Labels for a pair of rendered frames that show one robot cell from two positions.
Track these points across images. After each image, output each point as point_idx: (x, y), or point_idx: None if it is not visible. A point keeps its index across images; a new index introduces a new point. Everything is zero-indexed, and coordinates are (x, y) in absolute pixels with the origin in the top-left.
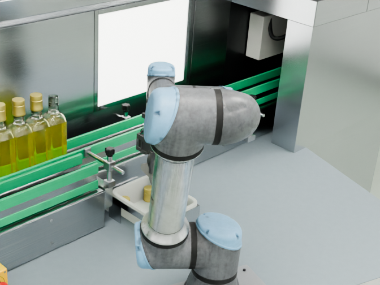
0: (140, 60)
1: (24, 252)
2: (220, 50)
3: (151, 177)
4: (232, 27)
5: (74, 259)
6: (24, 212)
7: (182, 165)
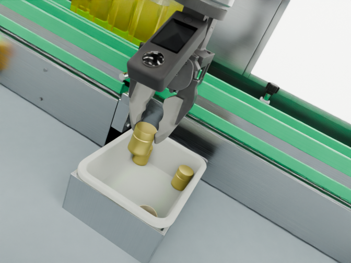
0: (350, 61)
1: (12, 76)
2: None
3: (129, 105)
4: None
5: (22, 123)
6: (29, 34)
7: None
